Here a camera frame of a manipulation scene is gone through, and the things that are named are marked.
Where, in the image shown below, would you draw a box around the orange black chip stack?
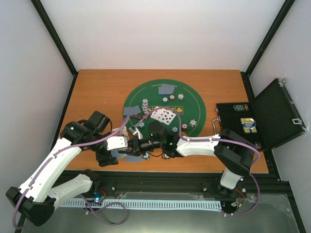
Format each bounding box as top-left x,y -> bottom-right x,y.
162,154 -> 170,160

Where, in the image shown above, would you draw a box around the face up red card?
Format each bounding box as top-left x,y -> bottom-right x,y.
150,106 -> 166,122

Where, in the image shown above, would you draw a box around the blue burn card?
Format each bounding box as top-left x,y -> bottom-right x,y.
125,155 -> 142,163

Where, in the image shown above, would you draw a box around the black frame post left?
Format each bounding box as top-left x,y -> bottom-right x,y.
30,0 -> 78,76

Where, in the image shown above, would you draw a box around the black frame post right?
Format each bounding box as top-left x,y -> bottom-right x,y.
245,0 -> 295,78

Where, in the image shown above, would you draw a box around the multicolour chips in case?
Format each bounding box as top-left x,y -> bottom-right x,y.
233,104 -> 249,112

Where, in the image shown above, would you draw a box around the black frame post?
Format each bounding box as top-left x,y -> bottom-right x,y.
30,0 -> 78,76
245,0 -> 295,78

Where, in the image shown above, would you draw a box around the light blue cable duct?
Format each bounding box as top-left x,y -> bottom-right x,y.
58,197 -> 223,211

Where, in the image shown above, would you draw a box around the black front frame rail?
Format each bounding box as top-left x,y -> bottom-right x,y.
57,170 -> 292,194

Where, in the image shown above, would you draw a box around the spread row of chips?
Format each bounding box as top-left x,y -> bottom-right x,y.
141,99 -> 150,117

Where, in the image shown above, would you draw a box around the gold blue card pack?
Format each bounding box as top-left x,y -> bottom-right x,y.
240,118 -> 257,133

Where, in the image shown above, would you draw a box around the blue backed card deck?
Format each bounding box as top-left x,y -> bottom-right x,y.
111,149 -> 127,160

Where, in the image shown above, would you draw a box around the green round poker mat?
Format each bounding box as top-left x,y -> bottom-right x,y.
123,79 -> 207,137

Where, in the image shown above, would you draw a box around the green blue chip stack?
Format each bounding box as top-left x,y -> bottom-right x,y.
142,153 -> 150,160

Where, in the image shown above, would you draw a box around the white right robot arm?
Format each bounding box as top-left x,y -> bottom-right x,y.
128,121 -> 260,192

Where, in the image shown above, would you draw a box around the black chip carrying case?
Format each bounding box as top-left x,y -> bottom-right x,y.
216,78 -> 308,150

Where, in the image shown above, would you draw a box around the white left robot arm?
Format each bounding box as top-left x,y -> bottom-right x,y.
6,111 -> 129,226

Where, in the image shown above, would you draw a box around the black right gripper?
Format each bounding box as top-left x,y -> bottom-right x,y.
119,136 -> 163,157

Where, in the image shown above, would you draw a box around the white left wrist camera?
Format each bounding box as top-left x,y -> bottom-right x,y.
106,136 -> 128,150

